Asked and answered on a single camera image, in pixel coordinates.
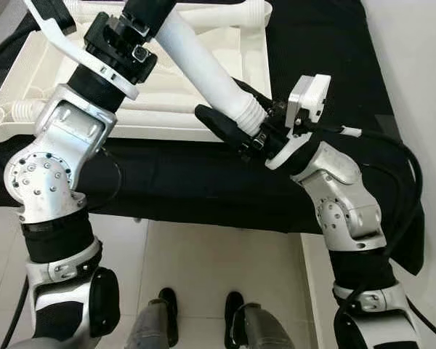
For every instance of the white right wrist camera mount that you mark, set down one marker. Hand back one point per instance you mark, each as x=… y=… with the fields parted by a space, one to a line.
x=310 y=94

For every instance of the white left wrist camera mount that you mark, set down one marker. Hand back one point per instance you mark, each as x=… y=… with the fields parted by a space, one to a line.
x=65 y=45

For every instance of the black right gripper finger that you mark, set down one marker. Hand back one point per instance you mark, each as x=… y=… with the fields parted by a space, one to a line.
x=221 y=127
x=260 y=98

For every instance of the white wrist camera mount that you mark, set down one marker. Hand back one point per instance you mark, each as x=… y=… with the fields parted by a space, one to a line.
x=310 y=94
x=65 y=45

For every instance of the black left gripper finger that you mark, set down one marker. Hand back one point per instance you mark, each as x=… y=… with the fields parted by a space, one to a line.
x=149 y=11

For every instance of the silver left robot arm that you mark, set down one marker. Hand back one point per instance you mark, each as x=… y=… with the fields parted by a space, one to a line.
x=51 y=174

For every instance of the grey robot right leg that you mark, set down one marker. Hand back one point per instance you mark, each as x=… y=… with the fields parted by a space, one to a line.
x=265 y=331

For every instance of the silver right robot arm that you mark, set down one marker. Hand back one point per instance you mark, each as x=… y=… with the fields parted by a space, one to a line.
x=341 y=196

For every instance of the white plastic table leg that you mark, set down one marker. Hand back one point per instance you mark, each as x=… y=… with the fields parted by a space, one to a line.
x=236 y=11
x=29 y=109
x=203 y=65

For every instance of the white plastic table top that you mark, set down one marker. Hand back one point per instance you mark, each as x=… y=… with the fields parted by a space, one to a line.
x=167 y=122

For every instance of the grey robot left leg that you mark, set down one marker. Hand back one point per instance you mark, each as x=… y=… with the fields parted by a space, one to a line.
x=149 y=327

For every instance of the grey robot leg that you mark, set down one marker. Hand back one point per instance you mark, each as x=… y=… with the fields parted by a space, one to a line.
x=149 y=327
x=265 y=331

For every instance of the grey tape patch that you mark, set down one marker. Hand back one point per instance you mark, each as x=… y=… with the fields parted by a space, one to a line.
x=384 y=121

